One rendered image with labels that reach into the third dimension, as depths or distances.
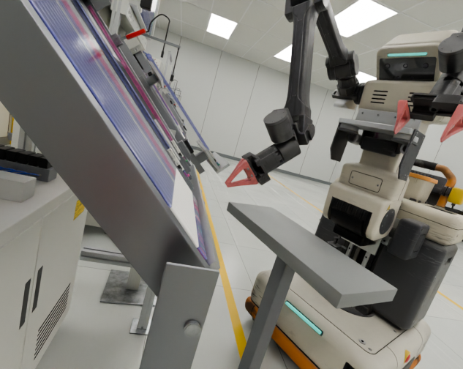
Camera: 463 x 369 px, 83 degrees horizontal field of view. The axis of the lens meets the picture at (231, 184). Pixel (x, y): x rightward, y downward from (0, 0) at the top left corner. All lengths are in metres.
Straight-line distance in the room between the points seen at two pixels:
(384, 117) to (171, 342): 1.00
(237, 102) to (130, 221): 8.29
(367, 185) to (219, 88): 7.57
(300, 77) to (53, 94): 0.61
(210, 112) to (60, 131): 8.15
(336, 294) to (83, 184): 0.60
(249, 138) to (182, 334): 8.41
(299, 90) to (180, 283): 0.61
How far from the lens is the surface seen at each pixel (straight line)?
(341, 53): 1.13
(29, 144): 1.08
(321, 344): 1.22
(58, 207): 0.78
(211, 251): 0.35
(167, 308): 0.27
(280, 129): 0.63
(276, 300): 1.03
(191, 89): 8.39
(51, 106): 0.28
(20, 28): 0.29
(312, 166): 9.56
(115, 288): 1.49
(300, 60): 0.79
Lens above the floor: 0.89
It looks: 11 degrees down
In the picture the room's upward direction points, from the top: 16 degrees clockwise
